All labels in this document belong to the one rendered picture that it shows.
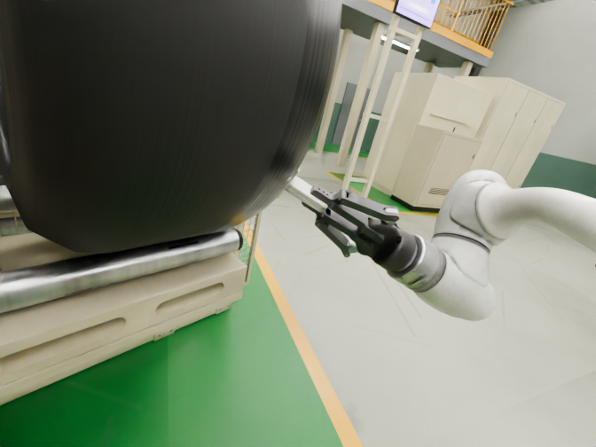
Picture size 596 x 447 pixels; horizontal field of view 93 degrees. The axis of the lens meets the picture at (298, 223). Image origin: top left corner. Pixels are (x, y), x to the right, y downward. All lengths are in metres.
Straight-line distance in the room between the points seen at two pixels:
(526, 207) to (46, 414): 1.50
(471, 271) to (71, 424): 1.33
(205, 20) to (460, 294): 0.51
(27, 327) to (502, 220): 0.68
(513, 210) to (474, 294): 0.15
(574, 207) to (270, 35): 0.42
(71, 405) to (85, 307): 1.01
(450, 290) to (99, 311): 0.52
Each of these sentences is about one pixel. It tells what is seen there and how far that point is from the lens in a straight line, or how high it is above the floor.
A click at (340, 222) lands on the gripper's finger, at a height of 1.00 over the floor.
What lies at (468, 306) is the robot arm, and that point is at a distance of 0.59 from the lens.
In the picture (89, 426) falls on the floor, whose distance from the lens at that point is 1.41.
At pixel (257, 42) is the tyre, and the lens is 0.29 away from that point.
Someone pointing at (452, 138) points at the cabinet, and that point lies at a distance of 4.86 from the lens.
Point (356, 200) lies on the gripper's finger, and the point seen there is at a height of 1.05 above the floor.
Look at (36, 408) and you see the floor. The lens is 1.50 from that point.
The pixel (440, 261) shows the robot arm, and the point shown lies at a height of 0.98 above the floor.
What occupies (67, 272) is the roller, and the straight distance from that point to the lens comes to 0.45.
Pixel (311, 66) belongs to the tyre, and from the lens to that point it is 0.34.
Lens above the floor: 1.17
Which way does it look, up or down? 23 degrees down
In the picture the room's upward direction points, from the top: 14 degrees clockwise
